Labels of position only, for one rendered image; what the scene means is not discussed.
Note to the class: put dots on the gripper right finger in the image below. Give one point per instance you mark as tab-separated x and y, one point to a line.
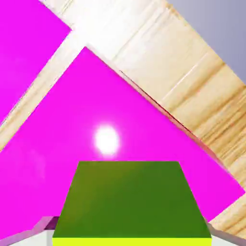
224	238

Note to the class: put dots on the large magenta box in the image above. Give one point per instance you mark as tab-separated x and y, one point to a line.
80	119
25	48

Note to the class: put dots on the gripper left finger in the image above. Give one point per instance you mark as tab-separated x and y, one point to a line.
36	233

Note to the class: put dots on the small yellow-green cube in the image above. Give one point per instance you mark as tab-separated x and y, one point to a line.
130	199

